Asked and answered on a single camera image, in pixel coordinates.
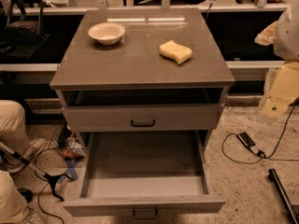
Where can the yellow sponge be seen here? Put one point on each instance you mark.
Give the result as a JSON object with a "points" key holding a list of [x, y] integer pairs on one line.
{"points": [[175, 52]]}

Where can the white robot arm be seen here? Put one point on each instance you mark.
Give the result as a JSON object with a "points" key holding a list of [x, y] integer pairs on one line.
{"points": [[284, 81]]}

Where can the grey drawer cabinet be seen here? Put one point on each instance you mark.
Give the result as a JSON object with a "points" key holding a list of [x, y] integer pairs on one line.
{"points": [[133, 72]]}

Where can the closed grey top drawer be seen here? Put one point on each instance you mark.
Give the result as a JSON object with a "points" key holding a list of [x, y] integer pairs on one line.
{"points": [[125, 118]]}

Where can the open grey middle drawer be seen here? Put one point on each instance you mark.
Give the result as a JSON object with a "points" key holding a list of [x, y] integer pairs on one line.
{"points": [[144, 175]]}

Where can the white bowl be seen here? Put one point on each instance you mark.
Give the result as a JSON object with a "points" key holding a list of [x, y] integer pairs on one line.
{"points": [[107, 33]]}

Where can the black phone on floor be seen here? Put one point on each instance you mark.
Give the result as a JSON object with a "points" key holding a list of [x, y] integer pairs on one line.
{"points": [[245, 140]]}

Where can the white shoe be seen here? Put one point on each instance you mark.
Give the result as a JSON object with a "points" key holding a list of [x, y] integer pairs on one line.
{"points": [[35, 147]]}

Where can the grabber stick tool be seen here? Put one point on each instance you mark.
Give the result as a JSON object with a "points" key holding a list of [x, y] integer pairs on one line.
{"points": [[52, 179]]}

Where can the person leg beige trousers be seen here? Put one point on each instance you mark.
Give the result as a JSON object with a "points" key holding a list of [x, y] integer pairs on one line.
{"points": [[12, 126]]}

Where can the black chair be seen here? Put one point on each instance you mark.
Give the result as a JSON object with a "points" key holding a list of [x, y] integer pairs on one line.
{"points": [[23, 37]]}

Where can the black bar on floor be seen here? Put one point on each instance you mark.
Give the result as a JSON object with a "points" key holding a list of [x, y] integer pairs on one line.
{"points": [[292, 209]]}

